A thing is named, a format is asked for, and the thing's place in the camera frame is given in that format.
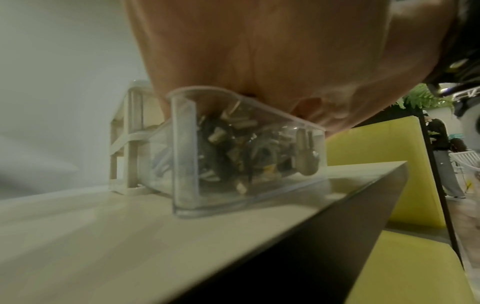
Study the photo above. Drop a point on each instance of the clear plastic drawer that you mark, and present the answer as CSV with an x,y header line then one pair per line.
x,y
183,148

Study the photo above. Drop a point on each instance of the black right marker wristband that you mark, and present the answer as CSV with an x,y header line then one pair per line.
x,y
467,29

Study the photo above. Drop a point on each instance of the green bench sofa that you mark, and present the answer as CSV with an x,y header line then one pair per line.
x,y
393,148

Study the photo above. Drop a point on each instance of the person's left hand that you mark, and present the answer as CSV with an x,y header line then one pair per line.
x,y
243,44

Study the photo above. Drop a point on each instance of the beige table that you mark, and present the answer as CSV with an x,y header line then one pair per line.
x,y
75,237

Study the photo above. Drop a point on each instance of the white drawer box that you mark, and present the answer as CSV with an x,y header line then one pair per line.
x,y
133,118

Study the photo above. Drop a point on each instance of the white chair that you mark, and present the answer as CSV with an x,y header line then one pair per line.
x,y
467,161

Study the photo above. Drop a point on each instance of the green leafy plant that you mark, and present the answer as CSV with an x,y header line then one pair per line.
x,y
420,96

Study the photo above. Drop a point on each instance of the black metal post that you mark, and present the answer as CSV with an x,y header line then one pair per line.
x,y
438,184

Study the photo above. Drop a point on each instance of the person's right hand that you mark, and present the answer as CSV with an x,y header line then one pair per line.
x,y
412,44

